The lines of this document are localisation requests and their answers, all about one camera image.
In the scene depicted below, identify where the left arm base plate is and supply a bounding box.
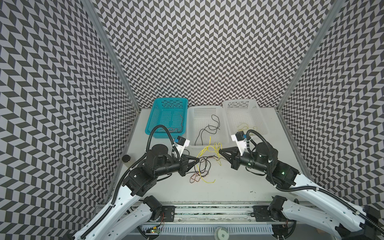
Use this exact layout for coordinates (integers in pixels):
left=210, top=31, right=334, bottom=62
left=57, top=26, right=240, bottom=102
left=159, top=205, right=176, bottom=223

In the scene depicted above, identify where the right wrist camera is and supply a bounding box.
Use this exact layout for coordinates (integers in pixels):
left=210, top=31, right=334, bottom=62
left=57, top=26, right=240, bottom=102
left=231, top=131, right=253, bottom=156

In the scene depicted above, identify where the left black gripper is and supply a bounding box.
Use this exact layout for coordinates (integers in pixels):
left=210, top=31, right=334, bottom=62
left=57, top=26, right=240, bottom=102
left=152, top=152, right=201, bottom=178

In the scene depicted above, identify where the white plastic basket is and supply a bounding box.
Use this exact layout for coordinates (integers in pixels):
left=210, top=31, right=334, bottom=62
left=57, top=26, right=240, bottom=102
left=186, top=106, right=230, bottom=149
left=222, top=99, right=269, bottom=136

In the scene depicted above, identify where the black cable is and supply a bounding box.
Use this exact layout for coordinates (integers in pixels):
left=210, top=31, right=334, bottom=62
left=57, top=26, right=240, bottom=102
left=194, top=114, right=221, bottom=146

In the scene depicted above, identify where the right white plastic basket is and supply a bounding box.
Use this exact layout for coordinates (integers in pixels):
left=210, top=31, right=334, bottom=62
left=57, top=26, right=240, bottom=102
left=222, top=99, right=269, bottom=136

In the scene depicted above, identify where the yellow cable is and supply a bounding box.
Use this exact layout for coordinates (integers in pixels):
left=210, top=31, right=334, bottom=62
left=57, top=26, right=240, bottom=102
left=196, top=136, right=223, bottom=184
left=236, top=121, right=259, bottom=134

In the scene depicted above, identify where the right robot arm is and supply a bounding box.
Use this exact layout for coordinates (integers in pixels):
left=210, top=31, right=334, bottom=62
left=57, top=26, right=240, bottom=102
left=219, top=130, right=384, bottom=240

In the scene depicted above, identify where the teal plastic basket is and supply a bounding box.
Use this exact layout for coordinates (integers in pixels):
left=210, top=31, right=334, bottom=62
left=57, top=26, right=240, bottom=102
left=145, top=98, right=188, bottom=138

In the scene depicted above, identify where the round white knob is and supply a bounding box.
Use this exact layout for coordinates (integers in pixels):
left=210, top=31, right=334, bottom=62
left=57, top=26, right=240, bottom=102
left=214, top=227, right=230, bottom=240

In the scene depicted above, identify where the aluminium front rail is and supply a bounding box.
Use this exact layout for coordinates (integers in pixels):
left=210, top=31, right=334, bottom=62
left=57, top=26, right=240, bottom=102
left=95, top=202, right=331, bottom=224

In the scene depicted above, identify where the black cap jar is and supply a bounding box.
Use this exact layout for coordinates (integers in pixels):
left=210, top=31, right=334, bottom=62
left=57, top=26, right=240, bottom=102
left=122, top=155, right=131, bottom=163

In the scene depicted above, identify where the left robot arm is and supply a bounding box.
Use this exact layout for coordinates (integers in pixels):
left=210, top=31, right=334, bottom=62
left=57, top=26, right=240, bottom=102
left=63, top=125, right=200, bottom=240

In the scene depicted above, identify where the middle white plastic basket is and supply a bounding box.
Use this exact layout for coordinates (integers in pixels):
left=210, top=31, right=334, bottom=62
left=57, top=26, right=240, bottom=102
left=186, top=106, right=230, bottom=149

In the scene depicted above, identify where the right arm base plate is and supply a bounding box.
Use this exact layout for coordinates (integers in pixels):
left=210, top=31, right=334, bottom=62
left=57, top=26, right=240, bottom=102
left=252, top=205, right=274, bottom=222

